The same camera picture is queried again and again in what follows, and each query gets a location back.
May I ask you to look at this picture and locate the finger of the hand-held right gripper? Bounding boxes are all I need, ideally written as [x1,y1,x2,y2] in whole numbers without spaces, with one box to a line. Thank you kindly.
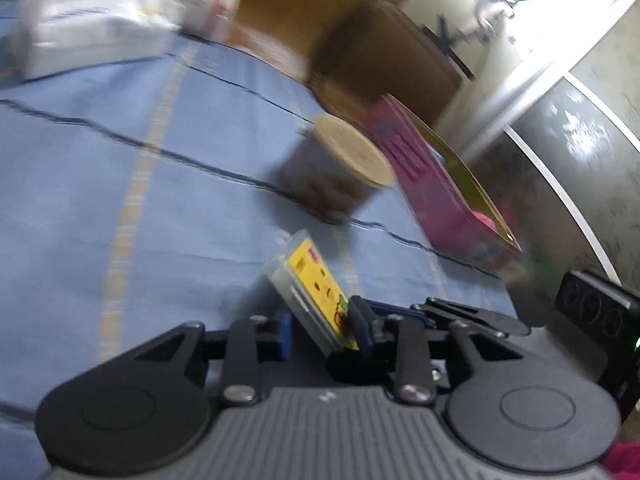
[411,297,532,338]

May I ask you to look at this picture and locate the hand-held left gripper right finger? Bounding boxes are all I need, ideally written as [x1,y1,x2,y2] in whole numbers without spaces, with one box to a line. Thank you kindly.
[350,296,531,406]

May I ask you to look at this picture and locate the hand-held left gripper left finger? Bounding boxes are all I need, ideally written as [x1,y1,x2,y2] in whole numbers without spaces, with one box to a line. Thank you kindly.
[115,314,293,407]

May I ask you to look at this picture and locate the clear cotton swab pack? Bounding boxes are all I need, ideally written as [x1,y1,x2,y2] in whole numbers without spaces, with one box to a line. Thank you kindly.
[263,229,361,356]

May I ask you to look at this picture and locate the pink cardboard box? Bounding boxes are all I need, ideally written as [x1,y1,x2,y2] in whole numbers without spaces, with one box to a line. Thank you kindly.
[361,93,523,267]

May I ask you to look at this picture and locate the round biscuit can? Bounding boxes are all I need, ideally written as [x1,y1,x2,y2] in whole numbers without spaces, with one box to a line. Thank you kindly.
[275,113,398,226]

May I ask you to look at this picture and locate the grey glass door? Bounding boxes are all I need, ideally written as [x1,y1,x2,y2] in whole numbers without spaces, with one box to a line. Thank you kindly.
[500,25,640,291]

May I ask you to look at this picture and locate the pink cloth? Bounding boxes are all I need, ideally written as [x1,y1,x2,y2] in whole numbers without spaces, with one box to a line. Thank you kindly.
[605,441,640,480]

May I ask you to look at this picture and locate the blue checked tablecloth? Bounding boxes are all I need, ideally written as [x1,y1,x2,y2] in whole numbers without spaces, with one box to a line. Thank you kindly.
[0,0,526,480]

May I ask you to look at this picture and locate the brown chair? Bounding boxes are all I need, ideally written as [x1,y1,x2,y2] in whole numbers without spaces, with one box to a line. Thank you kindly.
[306,0,463,128]

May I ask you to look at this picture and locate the black tape strips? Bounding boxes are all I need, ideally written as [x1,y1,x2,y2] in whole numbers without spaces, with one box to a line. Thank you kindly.
[422,14,475,80]

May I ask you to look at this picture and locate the clear plastic bag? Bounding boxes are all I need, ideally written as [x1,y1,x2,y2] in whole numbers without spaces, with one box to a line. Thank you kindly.
[162,0,242,43]

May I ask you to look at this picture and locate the large white tissue pack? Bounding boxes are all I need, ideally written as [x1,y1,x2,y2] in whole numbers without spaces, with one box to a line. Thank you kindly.
[17,0,183,81]

